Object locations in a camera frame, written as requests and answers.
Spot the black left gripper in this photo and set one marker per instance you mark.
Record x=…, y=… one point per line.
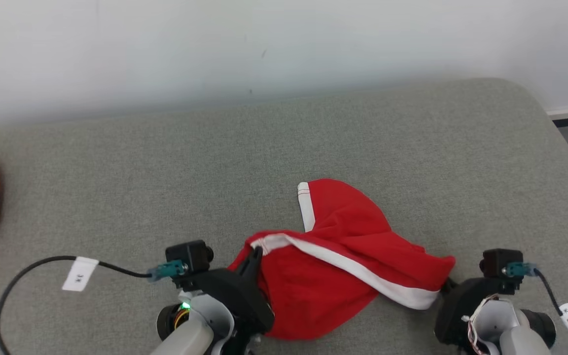
x=234, y=296

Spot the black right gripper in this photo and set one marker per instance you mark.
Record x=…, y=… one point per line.
x=456, y=310

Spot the red shorts with white stripe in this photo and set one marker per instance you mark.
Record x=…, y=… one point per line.
x=333, y=276

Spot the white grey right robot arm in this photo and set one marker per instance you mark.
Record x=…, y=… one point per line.
x=511, y=330

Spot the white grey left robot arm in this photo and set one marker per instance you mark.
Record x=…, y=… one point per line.
x=195, y=335

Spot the grey fabric sofa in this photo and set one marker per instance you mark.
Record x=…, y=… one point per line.
x=363, y=138

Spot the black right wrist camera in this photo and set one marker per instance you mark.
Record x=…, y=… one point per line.
x=501, y=264

